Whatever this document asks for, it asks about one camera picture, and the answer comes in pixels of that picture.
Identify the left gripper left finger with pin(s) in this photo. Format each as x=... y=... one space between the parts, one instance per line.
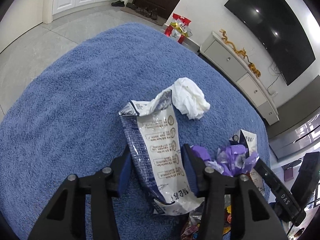
x=64 y=215

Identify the purple wrapper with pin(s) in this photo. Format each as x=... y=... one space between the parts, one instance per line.
x=230 y=161

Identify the white blue snack bag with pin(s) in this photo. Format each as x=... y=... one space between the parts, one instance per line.
x=151 y=131

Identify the white tissue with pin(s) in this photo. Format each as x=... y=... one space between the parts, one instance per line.
x=189 y=99

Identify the red orange snack bag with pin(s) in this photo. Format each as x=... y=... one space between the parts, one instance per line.
x=191 y=228

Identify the white blue wrapper piece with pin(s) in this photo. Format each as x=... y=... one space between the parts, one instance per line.
x=249 y=141

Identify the blue shaggy rug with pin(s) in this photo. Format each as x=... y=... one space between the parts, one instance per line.
x=67 y=120

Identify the golden dragon ornament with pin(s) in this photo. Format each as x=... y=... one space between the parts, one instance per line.
x=241 y=53

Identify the white grey TV cabinet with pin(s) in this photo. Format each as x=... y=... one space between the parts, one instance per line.
x=237 y=70

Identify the red white gift bag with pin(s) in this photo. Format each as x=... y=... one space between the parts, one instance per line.
x=178 y=29

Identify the brown door mat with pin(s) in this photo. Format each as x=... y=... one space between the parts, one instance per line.
x=159 y=21

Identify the black shoe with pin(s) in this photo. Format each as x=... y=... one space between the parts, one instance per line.
x=118 y=3

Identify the shoes on door mat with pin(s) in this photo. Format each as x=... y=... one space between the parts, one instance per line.
x=149 y=13

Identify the wall mounted black television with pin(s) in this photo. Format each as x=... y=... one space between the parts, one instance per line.
x=276 y=26

